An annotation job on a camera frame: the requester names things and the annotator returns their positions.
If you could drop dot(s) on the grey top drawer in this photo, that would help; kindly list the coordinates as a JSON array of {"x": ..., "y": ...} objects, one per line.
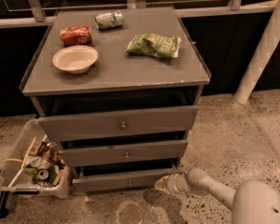
[{"x": 119, "y": 123}]

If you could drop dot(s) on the grey drawer cabinet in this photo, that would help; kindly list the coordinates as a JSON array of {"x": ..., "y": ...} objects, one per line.
[{"x": 118, "y": 80}]

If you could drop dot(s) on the white green soda can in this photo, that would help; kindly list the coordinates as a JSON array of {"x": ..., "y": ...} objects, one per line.
[{"x": 109, "y": 20}]

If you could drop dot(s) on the clear plastic trash bin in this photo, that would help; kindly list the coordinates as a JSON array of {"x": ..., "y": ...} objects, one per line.
[{"x": 31, "y": 152}]

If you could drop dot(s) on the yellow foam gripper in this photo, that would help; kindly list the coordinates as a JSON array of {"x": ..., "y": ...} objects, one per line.
[{"x": 174, "y": 184}]

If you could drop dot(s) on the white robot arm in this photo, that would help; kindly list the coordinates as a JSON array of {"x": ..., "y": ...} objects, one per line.
[{"x": 253, "y": 202}]

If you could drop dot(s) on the metal railing frame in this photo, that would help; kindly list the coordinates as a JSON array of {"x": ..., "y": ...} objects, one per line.
[{"x": 140, "y": 0}]

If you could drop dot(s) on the white paper bowl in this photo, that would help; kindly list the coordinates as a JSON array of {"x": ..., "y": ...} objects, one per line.
[{"x": 76, "y": 59}]

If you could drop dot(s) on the grey drawer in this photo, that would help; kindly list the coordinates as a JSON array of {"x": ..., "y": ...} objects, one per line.
[
  {"x": 119, "y": 123},
  {"x": 124, "y": 153},
  {"x": 128, "y": 180}
]

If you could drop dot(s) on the green chip bag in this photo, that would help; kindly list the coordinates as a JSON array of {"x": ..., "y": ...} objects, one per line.
[{"x": 155, "y": 45}]

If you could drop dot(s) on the black handle on floor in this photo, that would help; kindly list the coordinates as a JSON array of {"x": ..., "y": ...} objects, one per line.
[{"x": 3, "y": 203}]

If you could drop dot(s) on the grey bottom drawer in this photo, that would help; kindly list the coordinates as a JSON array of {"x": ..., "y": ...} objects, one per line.
[{"x": 128, "y": 180}]

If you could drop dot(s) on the grey middle drawer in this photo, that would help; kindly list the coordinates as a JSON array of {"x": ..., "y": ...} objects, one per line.
[{"x": 124, "y": 153}]

